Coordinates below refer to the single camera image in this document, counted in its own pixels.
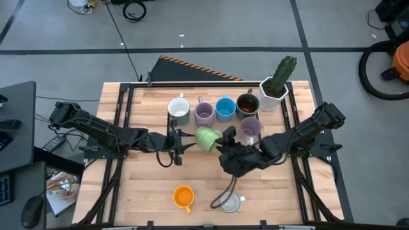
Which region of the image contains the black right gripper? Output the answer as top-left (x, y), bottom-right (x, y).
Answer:
top-left (215, 141), bottom-right (266, 178)

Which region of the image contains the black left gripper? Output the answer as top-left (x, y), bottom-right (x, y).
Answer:
top-left (150, 119), bottom-right (197, 167)

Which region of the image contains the light green mug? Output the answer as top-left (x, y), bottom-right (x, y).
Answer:
top-left (194, 125), bottom-right (224, 154)

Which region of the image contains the mauve ribbed mug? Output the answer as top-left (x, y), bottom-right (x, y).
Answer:
top-left (194, 96), bottom-right (216, 130)

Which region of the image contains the white and grey mug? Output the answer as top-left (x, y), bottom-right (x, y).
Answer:
top-left (167, 93), bottom-right (192, 127)

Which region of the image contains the purple and white striped mug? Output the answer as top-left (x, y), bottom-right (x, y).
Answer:
top-left (240, 116), bottom-right (263, 146)

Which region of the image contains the light blue mug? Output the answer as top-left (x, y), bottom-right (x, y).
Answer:
top-left (215, 94), bottom-right (237, 123)

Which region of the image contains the dark speckled mug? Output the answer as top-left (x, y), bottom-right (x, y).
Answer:
top-left (235, 88), bottom-right (261, 121)

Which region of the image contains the yellow faceted mug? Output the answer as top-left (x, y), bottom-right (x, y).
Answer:
top-left (172, 185), bottom-right (196, 215)

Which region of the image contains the blue and white patterned mug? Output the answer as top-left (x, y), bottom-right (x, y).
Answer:
top-left (219, 190), bottom-right (247, 214)

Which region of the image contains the wooden shelf with black legs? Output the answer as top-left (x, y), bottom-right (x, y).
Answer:
top-left (165, 108), bottom-right (265, 160)

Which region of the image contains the white hexagonal plant pot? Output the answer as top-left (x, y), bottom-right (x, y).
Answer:
top-left (257, 75), bottom-right (290, 112)

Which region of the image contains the black ramp with orange stripes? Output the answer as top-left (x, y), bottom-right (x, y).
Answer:
top-left (149, 55), bottom-right (243, 82)

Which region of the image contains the green cactus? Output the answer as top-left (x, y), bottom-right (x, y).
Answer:
top-left (270, 55), bottom-right (298, 96)

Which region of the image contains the crumpled foil wrapper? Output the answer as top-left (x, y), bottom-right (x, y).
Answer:
top-left (59, 178), bottom-right (73, 192)

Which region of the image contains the black desk leg bar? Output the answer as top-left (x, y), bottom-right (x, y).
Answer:
top-left (33, 146), bottom-right (86, 176)

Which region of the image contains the black power adapter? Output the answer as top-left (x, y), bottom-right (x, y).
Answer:
top-left (42, 134), bottom-right (67, 153)

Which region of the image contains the white paper sheet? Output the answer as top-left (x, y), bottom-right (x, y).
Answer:
top-left (47, 188), bottom-right (79, 218)

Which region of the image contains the black desk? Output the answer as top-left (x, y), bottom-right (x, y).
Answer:
top-left (0, 80), bottom-right (36, 175)
top-left (0, 161), bottom-right (47, 230)

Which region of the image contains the black computer mouse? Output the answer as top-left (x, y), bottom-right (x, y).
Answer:
top-left (20, 195), bottom-right (45, 230)

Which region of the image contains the black desk gadget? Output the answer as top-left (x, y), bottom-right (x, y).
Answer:
top-left (0, 118), bottom-right (22, 130)

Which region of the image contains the small screen device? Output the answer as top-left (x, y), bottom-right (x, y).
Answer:
top-left (0, 130), bottom-right (14, 153)

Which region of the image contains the black keyboard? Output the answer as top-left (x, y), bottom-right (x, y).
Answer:
top-left (0, 174), bottom-right (13, 207)

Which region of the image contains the orange vacuum cleaner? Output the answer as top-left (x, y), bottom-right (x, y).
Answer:
top-left (380, 40), bottom-right (409, 82)

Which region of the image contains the black equipment box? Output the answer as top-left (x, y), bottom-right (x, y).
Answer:
top-left (375, 0), bottom-right (409, 23)
top-left (385, 19), bottom-right (409, 41)

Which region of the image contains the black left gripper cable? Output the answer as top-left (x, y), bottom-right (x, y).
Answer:
top-left (155, 148), bottom-right (176, 169)

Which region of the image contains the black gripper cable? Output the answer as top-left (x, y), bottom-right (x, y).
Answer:
top-left (210, 174), bottom-right (239, 210)
top-left (155, 148), bottom-right (176, 169)

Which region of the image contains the black aluminium table frame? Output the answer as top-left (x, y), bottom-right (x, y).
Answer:
top-left (78, 81), bottom-right (344, 230)

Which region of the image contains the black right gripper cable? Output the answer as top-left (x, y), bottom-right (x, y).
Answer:
top-left (210, 174), bottom-right (239, 210)

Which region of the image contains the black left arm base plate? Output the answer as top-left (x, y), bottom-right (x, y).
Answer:
top-left (79, 145), bottom-right (128, 160)

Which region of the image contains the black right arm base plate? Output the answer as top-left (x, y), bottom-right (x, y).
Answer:
top-left (285, 132), bottom-right (343, 158)

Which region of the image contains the long black floor cable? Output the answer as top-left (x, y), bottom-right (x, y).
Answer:
top-left (102, 0), bottom-right (143, 82)

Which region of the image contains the thin black floor cable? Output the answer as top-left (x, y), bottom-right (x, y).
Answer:
top-left (35, 95), bottom-right (100, 103)

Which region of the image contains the coiled black cable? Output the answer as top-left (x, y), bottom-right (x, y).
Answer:
top-left (122, 1), bottom-right (148, 23)

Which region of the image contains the yellow floor cable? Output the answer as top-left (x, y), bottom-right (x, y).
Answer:
top-left (35, 113), bottom-right (54, 124)

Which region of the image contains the black vacuum hose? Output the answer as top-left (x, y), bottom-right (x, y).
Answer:
top-left (358, 40), bottom-right (409, 102)

